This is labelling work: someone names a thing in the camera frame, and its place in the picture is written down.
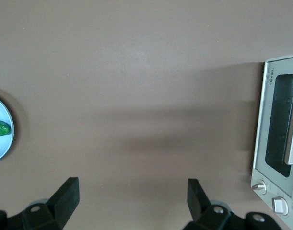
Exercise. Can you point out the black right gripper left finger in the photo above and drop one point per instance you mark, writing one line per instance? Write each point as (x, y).
(62, 203)

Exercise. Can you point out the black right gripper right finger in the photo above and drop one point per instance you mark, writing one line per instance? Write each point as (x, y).
(199, 206)

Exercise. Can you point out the round silver oven knob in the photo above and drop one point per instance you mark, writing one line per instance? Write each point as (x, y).
(261, 187)

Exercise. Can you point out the silver toaster oven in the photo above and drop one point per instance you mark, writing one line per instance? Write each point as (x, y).
(292, 191)

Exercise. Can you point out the light blue round plate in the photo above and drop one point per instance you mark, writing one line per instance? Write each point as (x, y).
(2, 148)

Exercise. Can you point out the green cucumber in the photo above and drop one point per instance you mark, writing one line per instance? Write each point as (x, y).
(1, 128)

